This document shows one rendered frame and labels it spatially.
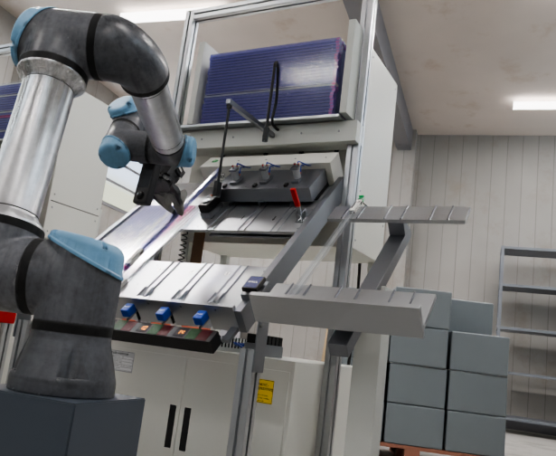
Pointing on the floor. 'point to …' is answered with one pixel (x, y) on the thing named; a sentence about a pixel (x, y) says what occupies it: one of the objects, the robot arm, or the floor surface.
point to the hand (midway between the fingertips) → (176, 213)
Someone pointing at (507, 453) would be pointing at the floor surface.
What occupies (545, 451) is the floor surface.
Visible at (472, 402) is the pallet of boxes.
